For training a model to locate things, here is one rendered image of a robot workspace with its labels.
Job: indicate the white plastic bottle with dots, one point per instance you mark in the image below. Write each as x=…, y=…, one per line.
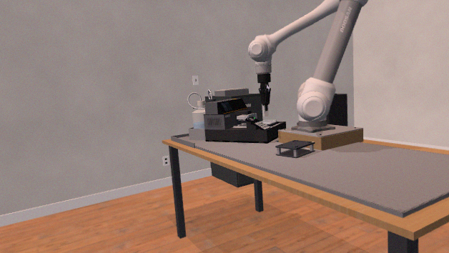
x=198, y=116

